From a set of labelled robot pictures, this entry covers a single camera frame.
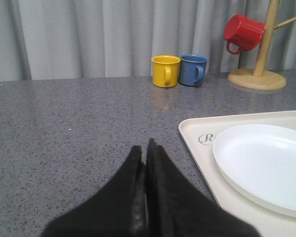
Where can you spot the red enamel mug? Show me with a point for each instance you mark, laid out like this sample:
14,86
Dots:
242,34

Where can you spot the white round plate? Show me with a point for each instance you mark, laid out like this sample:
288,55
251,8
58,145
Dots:
259,161

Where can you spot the grey pleated curtain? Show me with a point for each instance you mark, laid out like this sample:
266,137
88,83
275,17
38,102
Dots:
67,39

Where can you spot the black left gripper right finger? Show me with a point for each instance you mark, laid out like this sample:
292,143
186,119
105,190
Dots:
177,209

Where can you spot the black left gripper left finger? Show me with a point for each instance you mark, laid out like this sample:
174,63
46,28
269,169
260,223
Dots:
117,210

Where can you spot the cream rabbit print tray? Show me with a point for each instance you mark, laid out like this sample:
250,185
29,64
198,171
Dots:
199,135

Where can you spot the blue enamel mug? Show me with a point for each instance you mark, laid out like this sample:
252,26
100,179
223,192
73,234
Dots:
192,69

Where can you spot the wooden mug tree stand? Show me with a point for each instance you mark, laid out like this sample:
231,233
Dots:
259,78

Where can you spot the yellow enamel mug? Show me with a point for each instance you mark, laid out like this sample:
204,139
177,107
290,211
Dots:
165,70

